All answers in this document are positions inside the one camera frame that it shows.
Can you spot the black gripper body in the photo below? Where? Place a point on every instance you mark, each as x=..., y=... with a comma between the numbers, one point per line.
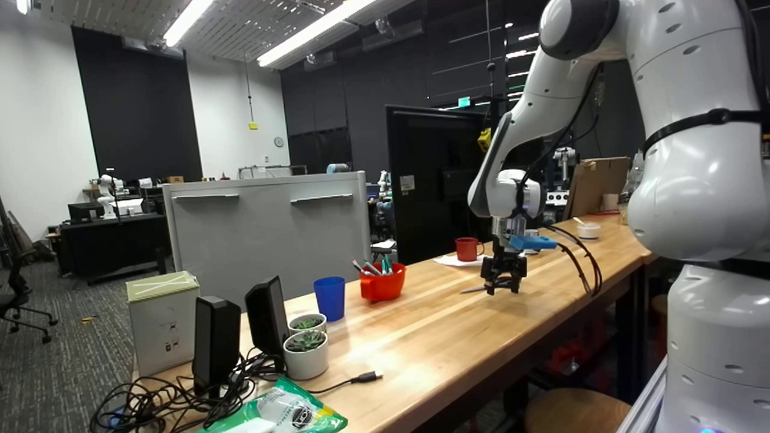
x=505, y=263

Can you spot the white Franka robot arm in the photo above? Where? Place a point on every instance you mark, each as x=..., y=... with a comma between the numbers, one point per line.
x=698, y=201

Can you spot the dark red mug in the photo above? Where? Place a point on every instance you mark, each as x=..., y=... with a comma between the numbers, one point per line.
x=468, y=248

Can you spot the white paper sheet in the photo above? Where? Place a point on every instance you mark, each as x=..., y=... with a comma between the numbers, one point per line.
x=451, y=260

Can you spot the white bowl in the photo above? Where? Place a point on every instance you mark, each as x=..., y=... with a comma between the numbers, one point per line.
x=588, y=233

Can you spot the red box under table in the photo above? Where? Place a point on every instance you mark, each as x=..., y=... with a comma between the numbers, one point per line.
x=573, y=363

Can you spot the black cabinet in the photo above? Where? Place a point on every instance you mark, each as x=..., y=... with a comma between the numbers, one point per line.
x=423, y=201

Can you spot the orange red pen cup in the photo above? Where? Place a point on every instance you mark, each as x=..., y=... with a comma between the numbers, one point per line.
x=383, y=287

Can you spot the brown cardboard box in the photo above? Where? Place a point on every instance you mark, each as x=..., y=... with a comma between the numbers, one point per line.
x=598, y=183

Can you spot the small paper cup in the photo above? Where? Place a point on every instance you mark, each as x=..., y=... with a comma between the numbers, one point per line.
x=611, y=203

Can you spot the white door label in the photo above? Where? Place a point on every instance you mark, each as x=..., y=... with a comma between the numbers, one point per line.
x=407, y=183

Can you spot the yellow tag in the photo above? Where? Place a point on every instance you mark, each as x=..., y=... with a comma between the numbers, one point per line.
x=484, y=138

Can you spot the slim marker pen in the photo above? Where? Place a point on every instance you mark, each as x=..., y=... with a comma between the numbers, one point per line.
x=360, y=265

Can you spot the round wooden stool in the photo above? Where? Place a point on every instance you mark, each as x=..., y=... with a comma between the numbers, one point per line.
x=573, y=413

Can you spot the clear plastic bag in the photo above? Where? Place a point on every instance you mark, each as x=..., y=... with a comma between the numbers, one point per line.
x=635, y=172

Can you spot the blue plastic cup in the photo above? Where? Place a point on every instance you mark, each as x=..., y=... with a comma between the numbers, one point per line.
x=331, y=299

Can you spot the green exit sign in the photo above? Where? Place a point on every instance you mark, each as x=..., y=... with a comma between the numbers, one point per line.
x=462, y=102

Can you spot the small white plant pot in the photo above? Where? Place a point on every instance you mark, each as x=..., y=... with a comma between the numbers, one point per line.
x=309, y=320

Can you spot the large white plant pot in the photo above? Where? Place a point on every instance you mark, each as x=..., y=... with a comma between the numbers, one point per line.
x=307, y=358

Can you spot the black desktop speaker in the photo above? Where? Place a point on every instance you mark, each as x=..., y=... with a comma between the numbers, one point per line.
x=265, y=316
x=215, y=341

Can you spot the green wet wipes pack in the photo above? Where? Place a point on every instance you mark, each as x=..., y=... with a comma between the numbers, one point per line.
x=278, y=413

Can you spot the long ceiling light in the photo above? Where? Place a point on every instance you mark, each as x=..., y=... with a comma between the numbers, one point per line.
x=189, y=21
x=316, y=29

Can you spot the white box with pale lid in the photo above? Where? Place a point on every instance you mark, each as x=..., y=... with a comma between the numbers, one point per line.
x=161, y=325

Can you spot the black background desk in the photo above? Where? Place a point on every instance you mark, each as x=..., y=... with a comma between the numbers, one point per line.
x=111, y=245

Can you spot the small white machine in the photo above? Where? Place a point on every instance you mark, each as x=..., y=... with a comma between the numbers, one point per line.
x=106, y=194

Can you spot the black office chair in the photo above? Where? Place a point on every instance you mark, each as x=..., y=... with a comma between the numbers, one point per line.
x=13, y=280

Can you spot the yellow wall sign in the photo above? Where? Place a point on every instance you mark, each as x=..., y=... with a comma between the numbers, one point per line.
x=254, y=124

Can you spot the black wall panel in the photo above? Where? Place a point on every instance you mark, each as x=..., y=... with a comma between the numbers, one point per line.
x=135, y=104

